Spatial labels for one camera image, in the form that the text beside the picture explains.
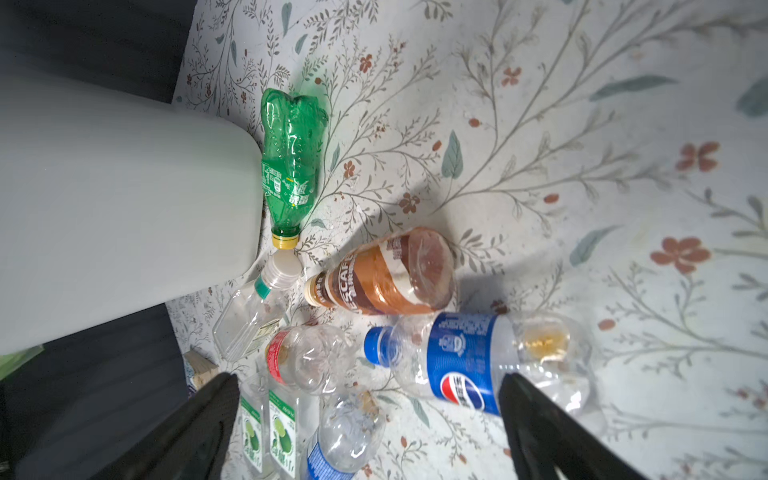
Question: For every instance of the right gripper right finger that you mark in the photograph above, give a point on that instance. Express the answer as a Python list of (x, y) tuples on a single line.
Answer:
[(547, 443)]

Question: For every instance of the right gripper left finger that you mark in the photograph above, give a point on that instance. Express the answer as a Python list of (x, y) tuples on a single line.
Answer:
[(192, 443)]

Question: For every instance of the pepsi label bottle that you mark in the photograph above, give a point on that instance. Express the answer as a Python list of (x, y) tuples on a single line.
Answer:
[(462, 358)]

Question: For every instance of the white plastic waste bin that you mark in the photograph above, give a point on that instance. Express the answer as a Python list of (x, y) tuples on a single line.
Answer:
[(113, 203)]

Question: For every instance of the colourful book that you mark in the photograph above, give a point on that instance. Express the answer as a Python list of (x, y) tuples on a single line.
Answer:
[(198, 370)]

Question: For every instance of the green label square bottle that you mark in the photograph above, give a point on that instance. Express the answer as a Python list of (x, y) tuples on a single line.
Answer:
[(293, 419)]

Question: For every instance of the clear square bottle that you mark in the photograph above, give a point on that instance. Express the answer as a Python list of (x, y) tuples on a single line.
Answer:
[(256, 309)]

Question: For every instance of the red label clear bottle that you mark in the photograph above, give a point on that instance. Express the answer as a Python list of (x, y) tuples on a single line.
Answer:
[(312, 359)]

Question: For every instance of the blue label clear bottle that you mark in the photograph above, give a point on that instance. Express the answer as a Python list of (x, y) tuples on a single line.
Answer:
[(350, 430)]

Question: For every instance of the brown coffee bottle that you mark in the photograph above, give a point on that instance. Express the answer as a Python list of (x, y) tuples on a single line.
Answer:
[(406, 273)]

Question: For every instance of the green plastic bottle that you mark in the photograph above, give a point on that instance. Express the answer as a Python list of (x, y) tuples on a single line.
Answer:
[(294, 128)]

